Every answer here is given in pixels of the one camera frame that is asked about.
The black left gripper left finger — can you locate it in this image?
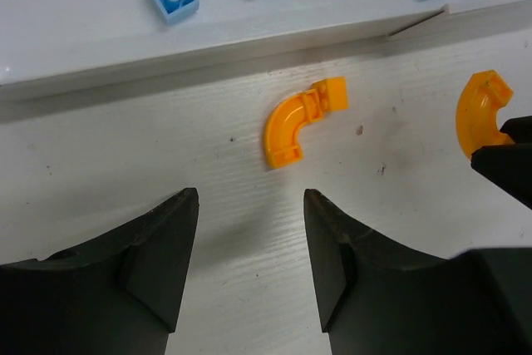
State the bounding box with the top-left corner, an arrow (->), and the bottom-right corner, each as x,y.
1,188 -> 199,354

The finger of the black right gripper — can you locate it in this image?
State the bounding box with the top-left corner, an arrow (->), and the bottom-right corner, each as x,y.
470,116 -> 532,209

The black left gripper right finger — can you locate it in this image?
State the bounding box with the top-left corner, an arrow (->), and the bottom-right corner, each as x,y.
303,190 -> 531,354

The orange curved lego quarter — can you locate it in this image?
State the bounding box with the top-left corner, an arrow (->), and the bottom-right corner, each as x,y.
456,70 -> 515,160

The orange curved lego elbow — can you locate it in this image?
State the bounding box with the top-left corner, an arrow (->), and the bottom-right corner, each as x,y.
263,76 -> 349,169

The white divided sorting tray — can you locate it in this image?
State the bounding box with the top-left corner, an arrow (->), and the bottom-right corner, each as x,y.
1,0 -> 531,101

